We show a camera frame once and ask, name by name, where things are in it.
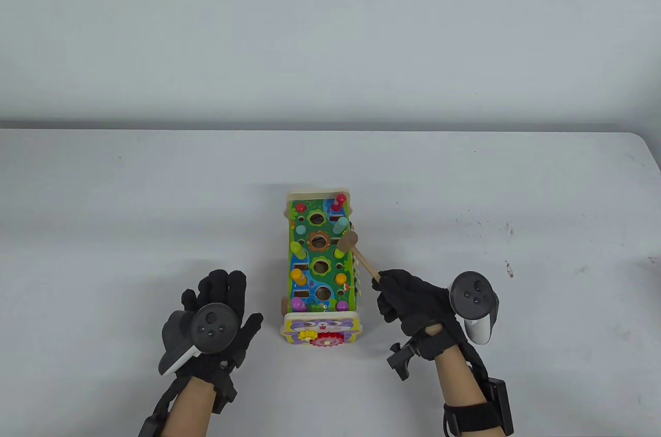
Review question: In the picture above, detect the person's right hand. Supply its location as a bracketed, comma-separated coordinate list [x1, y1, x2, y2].
[376, 269, 468, 361]

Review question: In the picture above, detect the person's left hand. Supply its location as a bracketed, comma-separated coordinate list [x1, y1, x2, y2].
[178, 270, 264, 385]

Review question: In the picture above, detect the group of colourful mole pegs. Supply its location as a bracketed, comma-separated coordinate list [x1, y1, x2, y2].
[292, 193, 353, 313]

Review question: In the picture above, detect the small wooden hammer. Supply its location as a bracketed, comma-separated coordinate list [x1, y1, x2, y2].
[342, 230, 383, 285]

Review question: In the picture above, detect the colourful wooden whack-a-mole toy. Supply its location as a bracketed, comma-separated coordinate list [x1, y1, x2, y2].
[279, 190, 366, 351]

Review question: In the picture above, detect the person's right forearm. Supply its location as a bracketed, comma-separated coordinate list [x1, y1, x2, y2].
[434, 352, 489, 408]

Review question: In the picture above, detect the person's left forearm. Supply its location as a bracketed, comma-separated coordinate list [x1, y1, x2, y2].
[165, 375, 217, 437]

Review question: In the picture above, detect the black right forearm band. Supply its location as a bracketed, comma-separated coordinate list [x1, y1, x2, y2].
[443, 401, 504, 437]

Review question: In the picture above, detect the grey left hand controller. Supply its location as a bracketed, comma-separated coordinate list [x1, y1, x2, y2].
[158, 304, 240, 376]

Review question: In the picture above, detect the grey hand controller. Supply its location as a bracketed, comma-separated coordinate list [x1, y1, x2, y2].
[158, 304, 240, 376]
[450, 272, 500, 345]

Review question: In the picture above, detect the grey right hand controller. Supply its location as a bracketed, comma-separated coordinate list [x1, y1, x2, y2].
[450, 272, 500, 345]

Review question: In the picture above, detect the row of colourful xylophone bars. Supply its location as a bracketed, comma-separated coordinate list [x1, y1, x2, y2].
[348, 223, 366, 298]

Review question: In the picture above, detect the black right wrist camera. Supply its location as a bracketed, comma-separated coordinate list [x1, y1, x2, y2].
[387, 339, 420, 382]

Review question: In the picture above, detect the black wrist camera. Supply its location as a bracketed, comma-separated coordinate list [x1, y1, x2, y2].
[211, 372, 238, 414]
[387, 339, 420, 382]

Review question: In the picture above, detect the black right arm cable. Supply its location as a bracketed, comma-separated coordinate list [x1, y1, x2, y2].
[465, 344, 490, 386]

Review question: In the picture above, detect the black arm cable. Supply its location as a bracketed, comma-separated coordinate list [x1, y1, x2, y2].
[465, 344, 490, 386]
[152, 380, 179, 422]

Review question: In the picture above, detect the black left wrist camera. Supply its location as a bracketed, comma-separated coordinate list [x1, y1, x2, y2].
[211, 372, 238, 414]

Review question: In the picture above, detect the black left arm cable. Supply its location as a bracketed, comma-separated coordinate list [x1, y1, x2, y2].
[152, 380, 179, 422]

